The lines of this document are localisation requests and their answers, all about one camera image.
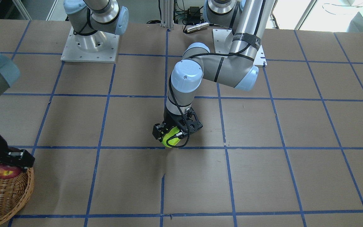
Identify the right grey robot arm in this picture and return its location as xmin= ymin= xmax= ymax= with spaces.
xmin=0 ymin=0 xmax=129 ymax=179

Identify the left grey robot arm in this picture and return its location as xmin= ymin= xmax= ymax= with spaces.
xmin=153 ymin=0 xmax=275 ymax=144

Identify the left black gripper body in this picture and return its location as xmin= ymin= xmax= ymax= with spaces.
xmin=152 ymin=108 xmax=203 ymax=141

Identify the wicker basket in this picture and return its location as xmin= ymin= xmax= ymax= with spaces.
xmin=0 ymin=168 xmax=35 ymax=225

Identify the aluminium frame post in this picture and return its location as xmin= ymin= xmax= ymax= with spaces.
xmin=159 ymin=0 xmax=175 ymax=30

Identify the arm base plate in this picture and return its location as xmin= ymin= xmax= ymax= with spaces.
xmin=61 ymin=28 xmax=121 ymax=63
xmin=212 ymin=29 xmax=268 ymax=67

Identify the red yellow apple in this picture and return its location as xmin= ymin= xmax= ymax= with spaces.
xmin=0 ymin=163 xmax=22 ymax=179

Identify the green apple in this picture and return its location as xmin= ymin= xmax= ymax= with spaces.
xmin=161 ymin=126 xmax=185 ymax=148

